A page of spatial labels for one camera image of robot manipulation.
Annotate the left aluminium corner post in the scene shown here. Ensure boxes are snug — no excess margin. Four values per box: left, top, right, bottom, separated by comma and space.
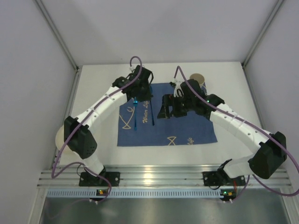
34, 0, 80, 70

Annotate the slotted grey cable duct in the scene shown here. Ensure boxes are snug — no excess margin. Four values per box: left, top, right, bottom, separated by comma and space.
46, 188, 239, 199

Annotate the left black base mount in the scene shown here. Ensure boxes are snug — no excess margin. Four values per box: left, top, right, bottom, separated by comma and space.
78, 172, 120, 187

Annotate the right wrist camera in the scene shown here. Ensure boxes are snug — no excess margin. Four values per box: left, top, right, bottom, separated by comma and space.
172, 79, 184, 97

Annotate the right aluminium corner post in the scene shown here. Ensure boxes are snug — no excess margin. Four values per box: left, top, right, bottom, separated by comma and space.
241, 0, 285, 69

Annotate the cream round plate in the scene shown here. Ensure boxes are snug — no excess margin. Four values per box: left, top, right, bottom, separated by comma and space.
55, 125, 73, 155

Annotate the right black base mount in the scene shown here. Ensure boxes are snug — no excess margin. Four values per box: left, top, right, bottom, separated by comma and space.
202, 171, 246, 187

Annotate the blue metallic spoon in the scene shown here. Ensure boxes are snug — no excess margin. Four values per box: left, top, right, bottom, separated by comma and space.
149, 85, 155, 126

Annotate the aluminium corner post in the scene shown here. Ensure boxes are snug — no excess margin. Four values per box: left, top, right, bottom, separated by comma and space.
34, 0, 80, 70
241, 0, 285, 69

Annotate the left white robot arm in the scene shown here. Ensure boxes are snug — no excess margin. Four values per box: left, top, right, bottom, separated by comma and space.
63, 65, 154, 176

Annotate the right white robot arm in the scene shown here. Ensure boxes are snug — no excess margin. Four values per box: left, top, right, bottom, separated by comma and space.
157, 79, 287, 182

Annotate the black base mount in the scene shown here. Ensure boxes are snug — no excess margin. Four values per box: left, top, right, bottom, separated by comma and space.
202, 171, 246, 187
78, 172, 120, 187

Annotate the aluminium rail frame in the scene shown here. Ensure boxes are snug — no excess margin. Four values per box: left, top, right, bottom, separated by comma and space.
37, 149, 292, 189

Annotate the beige cup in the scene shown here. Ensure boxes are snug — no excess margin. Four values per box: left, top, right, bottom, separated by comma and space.
190, 73, 206, 91

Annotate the blue metallic fork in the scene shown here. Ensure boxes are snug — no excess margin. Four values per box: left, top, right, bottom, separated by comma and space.
133, 97, 138, 131

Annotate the blue fish placemat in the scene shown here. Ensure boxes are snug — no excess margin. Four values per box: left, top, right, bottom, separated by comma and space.
117, 83, 217, 147

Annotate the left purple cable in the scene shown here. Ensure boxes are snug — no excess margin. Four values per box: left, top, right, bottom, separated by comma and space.
51, 56, 143, 204

